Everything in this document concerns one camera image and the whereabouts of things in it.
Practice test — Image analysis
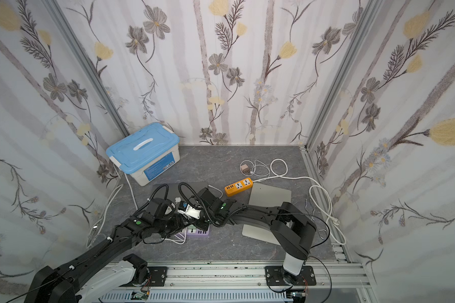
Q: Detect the white laptop charger brick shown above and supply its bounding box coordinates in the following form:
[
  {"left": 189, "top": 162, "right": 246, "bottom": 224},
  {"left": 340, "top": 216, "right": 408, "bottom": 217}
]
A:
[{"left": 240, "top": 164, "right": 250, "bottom": 174}]

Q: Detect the thin white charger cable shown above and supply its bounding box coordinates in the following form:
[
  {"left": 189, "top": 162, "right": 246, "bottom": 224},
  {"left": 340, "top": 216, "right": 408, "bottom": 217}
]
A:
[{"left": 239, "top": 158, "right": 272, "bottom": 179}]

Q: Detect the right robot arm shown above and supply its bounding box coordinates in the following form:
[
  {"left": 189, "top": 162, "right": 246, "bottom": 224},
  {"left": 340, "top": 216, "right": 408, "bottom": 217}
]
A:
[{"left": 193, "top": 188, "right": 317, "bottom": 279}]

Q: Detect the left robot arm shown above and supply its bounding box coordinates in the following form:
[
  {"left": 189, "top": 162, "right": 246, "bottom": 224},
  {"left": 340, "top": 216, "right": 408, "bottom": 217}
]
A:
[{"left": 25, "top": 198, "right": 190, "bottom": 302}]

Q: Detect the dark grey laptop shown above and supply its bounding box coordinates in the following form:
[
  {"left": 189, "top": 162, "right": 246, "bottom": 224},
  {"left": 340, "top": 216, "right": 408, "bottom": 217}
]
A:
[{"left": 154, "top": 182, "right": 208, "bottom": 202}]

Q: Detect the silver laptop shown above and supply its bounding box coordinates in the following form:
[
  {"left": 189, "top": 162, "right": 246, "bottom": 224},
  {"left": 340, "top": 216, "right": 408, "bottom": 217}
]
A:
[{"left": 242, "top": 183, "right": 291, "bottom": 246}]

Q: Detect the orange power strip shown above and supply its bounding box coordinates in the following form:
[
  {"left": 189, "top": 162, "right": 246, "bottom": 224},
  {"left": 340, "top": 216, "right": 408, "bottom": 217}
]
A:
[{"left": 224, "top": 178, "right": 254, "bottom": 197}]

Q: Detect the purple power strip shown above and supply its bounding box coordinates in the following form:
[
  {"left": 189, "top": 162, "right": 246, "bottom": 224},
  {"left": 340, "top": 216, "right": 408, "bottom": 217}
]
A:
[{"left": 186, "top": 225, "right": 209, "bottom": 237}]

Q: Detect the blue lid storage box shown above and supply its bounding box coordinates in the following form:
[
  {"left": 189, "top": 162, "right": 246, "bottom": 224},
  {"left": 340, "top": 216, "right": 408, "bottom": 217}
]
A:
[{"left": 106, "top": 122, "right": 180, "bottom": 186}]

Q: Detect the small circuit board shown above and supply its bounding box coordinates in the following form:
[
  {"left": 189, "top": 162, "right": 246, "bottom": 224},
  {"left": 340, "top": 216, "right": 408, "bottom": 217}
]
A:
[{"left": 130, "top": 290, "right": 150, "bottom": 301}]

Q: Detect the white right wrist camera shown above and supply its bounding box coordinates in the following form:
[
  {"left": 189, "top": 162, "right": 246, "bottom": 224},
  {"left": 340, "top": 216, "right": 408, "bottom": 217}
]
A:
[{"left": 178, "top": 201, "right": 201, "bottom": 220}]

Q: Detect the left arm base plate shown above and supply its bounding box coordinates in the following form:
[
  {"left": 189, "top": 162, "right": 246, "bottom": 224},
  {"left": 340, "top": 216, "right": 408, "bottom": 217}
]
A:
[{"left": 136, "top": 266, "right": 168, "bottom": 287}]

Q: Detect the white cable duct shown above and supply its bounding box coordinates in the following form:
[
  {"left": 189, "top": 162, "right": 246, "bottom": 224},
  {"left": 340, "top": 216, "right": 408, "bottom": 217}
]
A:
[{"left": 94, "top": 289, "right": 293, "bottom": 302}]

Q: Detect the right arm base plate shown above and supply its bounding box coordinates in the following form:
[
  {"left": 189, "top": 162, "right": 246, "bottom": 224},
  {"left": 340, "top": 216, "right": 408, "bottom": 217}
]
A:
[{"left": 264, "top": 266, "right": 317, "bottom": 287}]

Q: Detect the thick white power cable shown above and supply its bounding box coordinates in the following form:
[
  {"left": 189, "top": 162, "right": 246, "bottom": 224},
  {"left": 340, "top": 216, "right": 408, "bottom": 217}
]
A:
[{"left": 249, "top": 158, "right": 348, "bottom": 246}]

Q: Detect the aluminium frame rail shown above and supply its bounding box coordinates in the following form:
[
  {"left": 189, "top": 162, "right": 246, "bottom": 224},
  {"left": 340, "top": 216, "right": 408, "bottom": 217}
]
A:
[{"left": 148, "top": 258, "right": 370, "bottom": 289}]

